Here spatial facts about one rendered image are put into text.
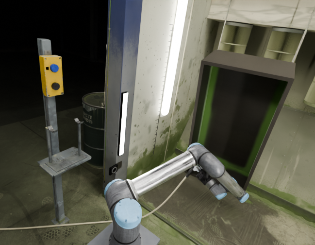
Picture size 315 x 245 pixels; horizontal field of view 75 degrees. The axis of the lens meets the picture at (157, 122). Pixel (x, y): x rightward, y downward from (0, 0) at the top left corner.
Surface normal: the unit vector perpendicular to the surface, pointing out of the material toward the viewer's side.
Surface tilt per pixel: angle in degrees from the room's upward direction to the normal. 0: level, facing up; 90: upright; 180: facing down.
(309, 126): 57
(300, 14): 90
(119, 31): 90
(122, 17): 90
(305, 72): 90
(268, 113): 102
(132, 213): 5
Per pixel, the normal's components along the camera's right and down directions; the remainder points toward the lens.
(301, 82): -0.57, 0.28
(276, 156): -0.41, -0.26
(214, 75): -0.50, 0.49
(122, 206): 0.17, -0.86
